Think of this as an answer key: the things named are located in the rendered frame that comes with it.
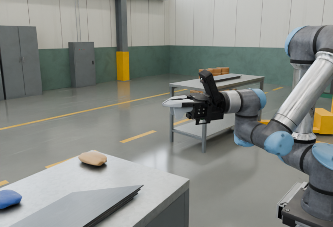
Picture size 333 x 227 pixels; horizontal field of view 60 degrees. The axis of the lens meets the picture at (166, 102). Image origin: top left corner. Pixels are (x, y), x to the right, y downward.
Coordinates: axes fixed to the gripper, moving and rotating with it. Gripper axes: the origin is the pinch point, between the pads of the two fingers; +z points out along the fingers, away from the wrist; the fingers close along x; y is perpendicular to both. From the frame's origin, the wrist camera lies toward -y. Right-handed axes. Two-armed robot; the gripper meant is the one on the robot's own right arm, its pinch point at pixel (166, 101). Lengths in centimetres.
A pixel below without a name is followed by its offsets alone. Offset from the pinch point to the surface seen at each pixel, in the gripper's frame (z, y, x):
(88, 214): 23.4, 39.4, 5.8
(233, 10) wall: -649, 1, 892
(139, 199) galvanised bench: 4.0, 42.5, 11.2
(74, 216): 27.8, 39.4, 6.4
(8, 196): 49, 42, 27
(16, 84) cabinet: 109, 214, 784
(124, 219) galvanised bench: 12.3, 41.2, 1.6
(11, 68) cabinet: 115, 169, 787
